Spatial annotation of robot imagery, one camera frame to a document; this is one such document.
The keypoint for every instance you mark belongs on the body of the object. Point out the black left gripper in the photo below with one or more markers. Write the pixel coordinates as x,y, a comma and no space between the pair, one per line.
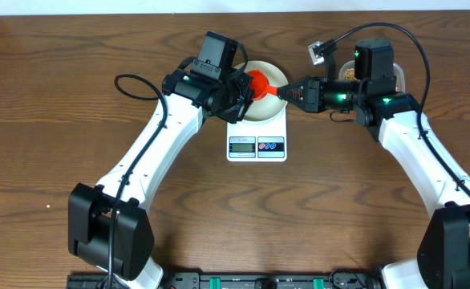
244,98

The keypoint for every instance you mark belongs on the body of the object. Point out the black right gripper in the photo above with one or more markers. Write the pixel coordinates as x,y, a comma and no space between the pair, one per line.
311,100

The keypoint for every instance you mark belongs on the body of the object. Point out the red plastic scoop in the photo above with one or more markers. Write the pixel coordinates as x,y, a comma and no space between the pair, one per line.
261,86

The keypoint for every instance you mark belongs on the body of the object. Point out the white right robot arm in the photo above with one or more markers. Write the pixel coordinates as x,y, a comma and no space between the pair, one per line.
394,119

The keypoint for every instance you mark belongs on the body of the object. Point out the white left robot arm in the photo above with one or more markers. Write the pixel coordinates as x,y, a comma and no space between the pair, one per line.
108,223

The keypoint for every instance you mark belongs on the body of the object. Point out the cream bowl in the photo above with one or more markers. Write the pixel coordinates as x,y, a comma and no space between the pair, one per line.
269,106

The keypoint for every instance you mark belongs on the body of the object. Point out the white digital kitchen scale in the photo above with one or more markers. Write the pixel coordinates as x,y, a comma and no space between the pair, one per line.
258,141

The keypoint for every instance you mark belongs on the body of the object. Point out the clear plastic container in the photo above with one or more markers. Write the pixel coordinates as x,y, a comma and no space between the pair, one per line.
397,70

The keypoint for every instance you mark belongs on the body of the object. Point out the soybeans in container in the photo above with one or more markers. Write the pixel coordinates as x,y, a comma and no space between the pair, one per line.
349,74

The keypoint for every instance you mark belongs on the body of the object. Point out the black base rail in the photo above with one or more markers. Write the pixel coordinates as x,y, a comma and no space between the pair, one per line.
335,280

